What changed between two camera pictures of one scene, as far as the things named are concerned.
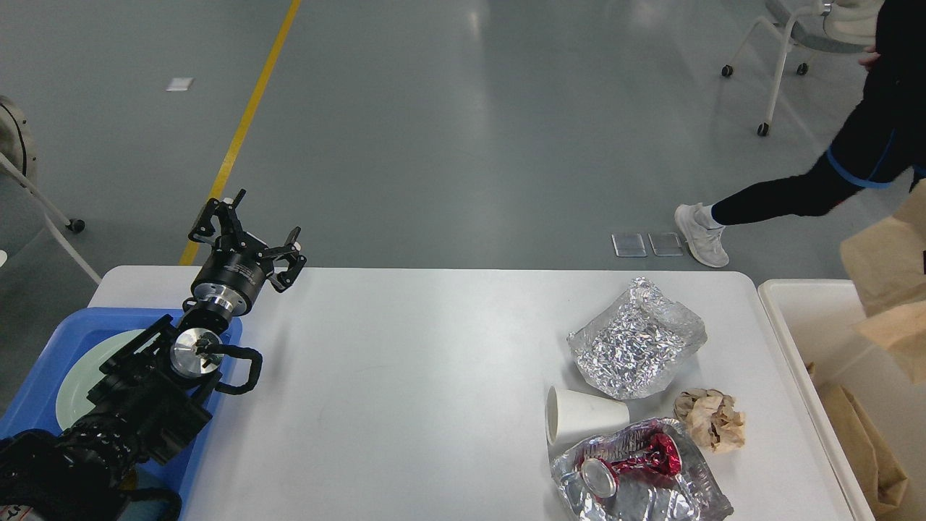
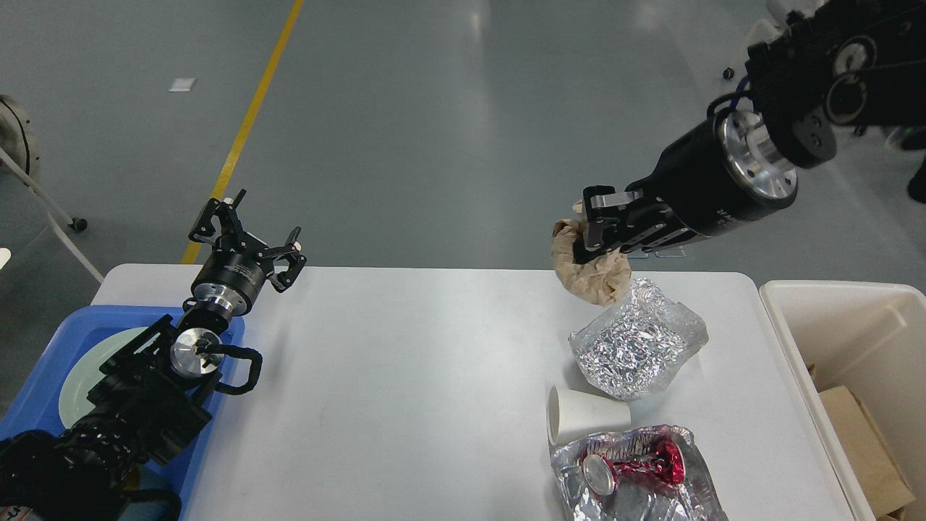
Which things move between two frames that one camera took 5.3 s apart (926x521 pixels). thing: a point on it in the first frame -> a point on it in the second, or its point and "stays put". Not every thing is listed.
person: [882, 142] -> [916, 184]
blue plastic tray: [32, 405] stays put
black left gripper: [233, 276] stays put
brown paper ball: [711, 418] -> [602, 280]
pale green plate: [85, 375] stays put
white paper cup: [570, 415] stays put
